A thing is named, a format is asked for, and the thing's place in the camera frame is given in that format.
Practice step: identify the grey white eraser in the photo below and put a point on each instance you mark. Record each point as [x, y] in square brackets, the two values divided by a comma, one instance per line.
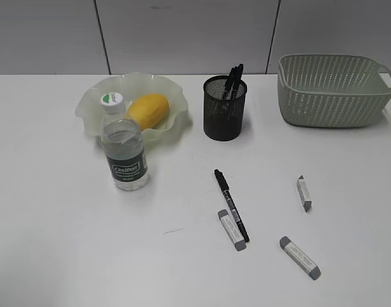
[300, 258]
[232, 230]
[303, 192]

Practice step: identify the black mesh pen holder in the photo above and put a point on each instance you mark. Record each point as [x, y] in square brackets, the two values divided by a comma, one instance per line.
[222, 118]

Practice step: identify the pale green plastic basket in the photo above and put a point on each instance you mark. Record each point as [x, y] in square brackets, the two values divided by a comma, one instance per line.
[333, 91]

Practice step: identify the frosted green wavy plate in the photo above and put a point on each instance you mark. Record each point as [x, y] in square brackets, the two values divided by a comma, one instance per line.
[133, 86]

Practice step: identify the black marker pen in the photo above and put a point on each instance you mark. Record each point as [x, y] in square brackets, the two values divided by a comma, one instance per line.
[229, 82]
[230, 202]
[236, 80]

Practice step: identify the clear water bottle green label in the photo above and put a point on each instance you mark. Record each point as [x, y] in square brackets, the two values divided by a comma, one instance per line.
[122, 141]

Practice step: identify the yellow mango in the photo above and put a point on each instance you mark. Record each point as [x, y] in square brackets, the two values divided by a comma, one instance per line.
[148, 110]

